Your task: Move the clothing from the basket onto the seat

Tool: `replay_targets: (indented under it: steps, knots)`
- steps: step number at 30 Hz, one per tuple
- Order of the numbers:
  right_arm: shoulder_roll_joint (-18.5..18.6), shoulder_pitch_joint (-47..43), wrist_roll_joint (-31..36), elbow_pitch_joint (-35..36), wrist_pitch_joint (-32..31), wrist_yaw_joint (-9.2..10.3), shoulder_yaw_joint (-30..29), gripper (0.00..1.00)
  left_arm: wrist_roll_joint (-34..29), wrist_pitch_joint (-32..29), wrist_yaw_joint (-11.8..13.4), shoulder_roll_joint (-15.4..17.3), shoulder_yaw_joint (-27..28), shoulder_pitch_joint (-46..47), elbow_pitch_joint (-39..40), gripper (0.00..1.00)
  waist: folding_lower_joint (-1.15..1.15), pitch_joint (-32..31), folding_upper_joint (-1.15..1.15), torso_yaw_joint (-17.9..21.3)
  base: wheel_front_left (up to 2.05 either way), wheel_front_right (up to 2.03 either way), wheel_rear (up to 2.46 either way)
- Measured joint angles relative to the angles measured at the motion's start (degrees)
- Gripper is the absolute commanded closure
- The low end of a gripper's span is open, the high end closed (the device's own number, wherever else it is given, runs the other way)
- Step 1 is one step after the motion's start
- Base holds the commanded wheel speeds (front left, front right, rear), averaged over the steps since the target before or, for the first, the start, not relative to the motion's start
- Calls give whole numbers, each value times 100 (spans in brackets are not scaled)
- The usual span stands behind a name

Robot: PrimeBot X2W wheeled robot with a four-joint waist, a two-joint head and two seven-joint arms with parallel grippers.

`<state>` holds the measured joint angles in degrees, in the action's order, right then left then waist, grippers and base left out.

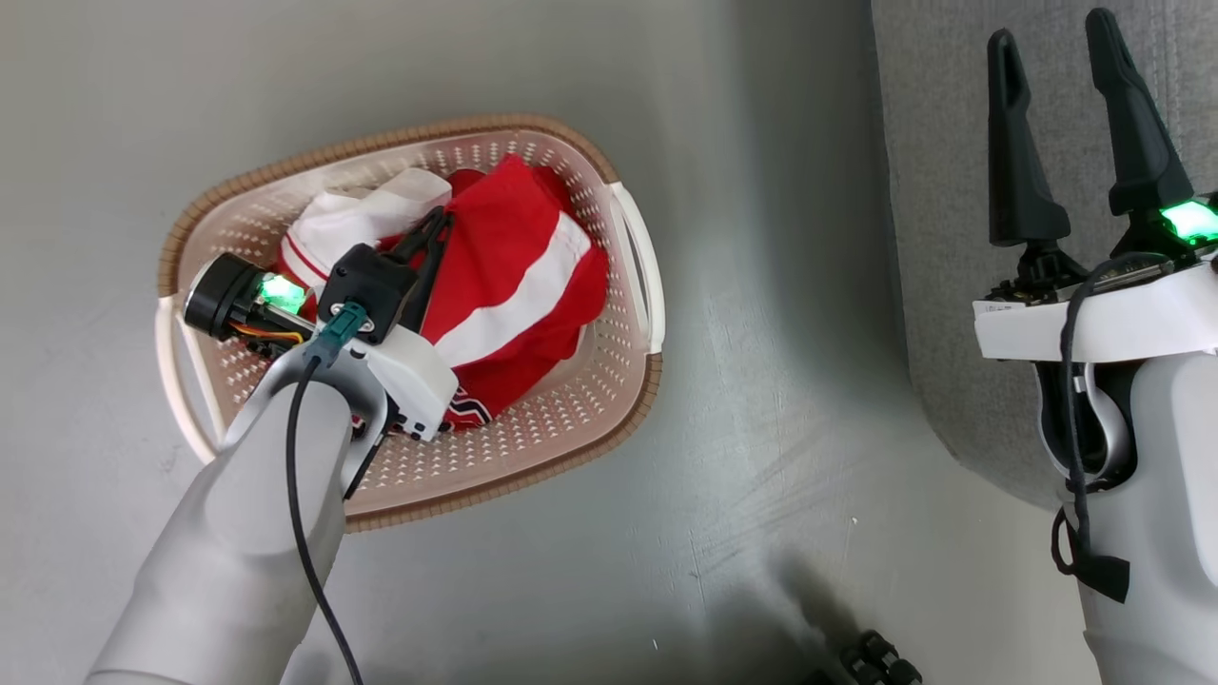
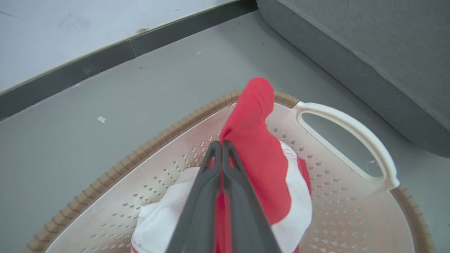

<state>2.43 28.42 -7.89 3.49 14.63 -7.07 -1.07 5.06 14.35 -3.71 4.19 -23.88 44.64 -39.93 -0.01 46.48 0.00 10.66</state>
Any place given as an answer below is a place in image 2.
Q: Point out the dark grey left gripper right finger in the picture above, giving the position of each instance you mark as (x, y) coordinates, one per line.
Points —
(246, 214)

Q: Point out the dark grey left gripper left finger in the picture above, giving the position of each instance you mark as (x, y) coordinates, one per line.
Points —
(198, 207)

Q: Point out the red and white garment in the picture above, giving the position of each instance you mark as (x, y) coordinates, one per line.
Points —
(262, 165)

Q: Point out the cream perforated laundry basket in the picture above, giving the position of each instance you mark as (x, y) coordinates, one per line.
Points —
(351, 218)

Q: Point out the small white paper scrap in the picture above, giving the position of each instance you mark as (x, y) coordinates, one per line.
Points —
(101, 119)

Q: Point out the black baseboard strip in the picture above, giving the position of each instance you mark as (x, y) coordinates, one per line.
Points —
(105, 59)

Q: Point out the grey fabric sofa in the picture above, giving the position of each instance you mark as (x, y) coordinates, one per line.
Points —
(386, 52)

